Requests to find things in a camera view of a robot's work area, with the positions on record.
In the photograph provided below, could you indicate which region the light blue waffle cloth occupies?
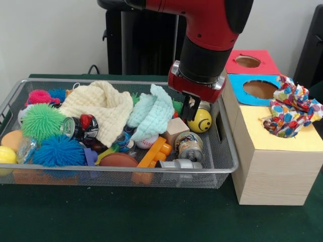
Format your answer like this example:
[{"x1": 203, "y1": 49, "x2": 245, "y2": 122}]
[{"x1": 126, "y1": 84, "x2": 175, "y2": 142}]

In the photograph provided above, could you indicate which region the colourful patterned cloth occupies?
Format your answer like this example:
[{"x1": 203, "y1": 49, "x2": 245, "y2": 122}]
[{"x1": 262, "y1": 74, "x2": 323, "y2": 139}]

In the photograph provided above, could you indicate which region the wooden box with three holes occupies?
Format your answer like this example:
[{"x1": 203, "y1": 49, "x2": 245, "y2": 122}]
[{"x1": 221, "y1": 49, "x2": 323, "y2": 206}]

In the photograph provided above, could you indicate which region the shallow metal mesh bin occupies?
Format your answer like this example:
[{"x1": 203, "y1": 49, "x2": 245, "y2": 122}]
[{"x1": 0, "y1": 78, "x2": 239, "y2": 189}]

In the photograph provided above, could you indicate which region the large green spiky ball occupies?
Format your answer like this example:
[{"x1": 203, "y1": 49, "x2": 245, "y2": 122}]
[{"x1": 20, "y1": 102, "x2": 67, "y2": 142}]

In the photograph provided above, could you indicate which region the yellow smiley ball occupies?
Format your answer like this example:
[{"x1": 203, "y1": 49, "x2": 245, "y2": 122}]
[{"x1": 187, "y1": 108, "x2": 212, "y2": 134}]

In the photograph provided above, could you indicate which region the black upright panel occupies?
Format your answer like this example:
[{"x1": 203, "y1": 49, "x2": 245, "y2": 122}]
[{"x1": 294, "y1": 4, "x2": 323, "y2": 89}]

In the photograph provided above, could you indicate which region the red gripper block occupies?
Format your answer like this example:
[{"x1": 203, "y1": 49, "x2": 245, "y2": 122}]
[{"x1": 168, "y1": 60, "x2": 227, "y2": 122}]

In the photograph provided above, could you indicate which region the wooden cube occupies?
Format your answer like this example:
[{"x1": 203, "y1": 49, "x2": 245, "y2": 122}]
[{"x1": 161, "y1": 117, "x2": 190, "y2": 147}]

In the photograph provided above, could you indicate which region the cream waffle cloth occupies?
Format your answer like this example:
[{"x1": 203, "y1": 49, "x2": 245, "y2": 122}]
[{"x1": 59, "y1": 80, "x2": 134, "y2": 148}]

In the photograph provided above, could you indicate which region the dark green tablecloth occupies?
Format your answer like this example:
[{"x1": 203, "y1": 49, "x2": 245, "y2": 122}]
[{"x1": 0, "y1": 73, "x2": 323, "y2": 242}]

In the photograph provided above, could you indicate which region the large blue spiky ball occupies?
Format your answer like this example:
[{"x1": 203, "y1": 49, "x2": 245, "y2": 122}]
[{"x1": 32, "y1": 135, "x2": 86, "y2": 167}]

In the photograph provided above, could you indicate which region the orange plastic comb block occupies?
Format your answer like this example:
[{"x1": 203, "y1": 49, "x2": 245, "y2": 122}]
[{"x1": 137, "y1": 137, "x2": 173, "y2": 168}]

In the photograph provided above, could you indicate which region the white baseball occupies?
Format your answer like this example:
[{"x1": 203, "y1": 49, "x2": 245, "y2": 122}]
[{"x1": 136, "y1": 133, "x2": 159, "y2": 149}]

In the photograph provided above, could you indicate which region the crushed black red can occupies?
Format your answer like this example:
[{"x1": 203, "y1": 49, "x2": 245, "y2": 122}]
[{"x1": 62, "y1": 114, "x2": 99, "y2": 139}]

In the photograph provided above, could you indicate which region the plain yellow ball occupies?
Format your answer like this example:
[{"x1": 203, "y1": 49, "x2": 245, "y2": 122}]
[{"x1": 0, "y1": 146, "x2": 18, "y2": 165}]

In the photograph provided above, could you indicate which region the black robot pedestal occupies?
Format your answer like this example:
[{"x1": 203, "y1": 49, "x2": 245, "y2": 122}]
[{"x1": 97, "y1": 0, "x2": 189, "y2": 76}]

